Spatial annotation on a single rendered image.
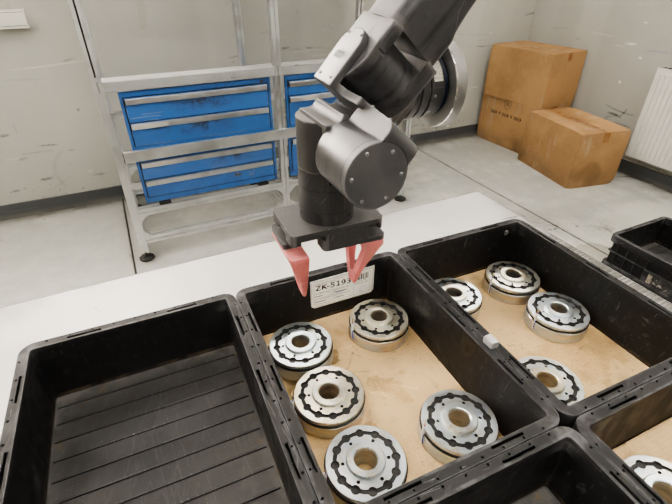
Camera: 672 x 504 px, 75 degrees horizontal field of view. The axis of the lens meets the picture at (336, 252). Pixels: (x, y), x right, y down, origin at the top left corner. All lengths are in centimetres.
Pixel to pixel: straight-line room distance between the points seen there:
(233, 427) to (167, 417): 10
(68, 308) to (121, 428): 53
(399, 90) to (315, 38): 303
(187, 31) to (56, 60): 76
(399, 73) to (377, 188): 11
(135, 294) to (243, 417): 58
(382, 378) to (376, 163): 44
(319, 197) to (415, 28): 17
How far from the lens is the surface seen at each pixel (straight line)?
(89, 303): 120
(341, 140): 36
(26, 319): 123
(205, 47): 322
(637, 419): 73
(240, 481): 64
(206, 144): 239
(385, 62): 41
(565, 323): 85
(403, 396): 70
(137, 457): 69
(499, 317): 87
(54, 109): 323
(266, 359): 62
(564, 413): 62
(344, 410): 65
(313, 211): 44
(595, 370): 84
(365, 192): 35
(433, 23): 43
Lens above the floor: 138
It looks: 34 degrees down
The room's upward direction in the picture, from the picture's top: straight up
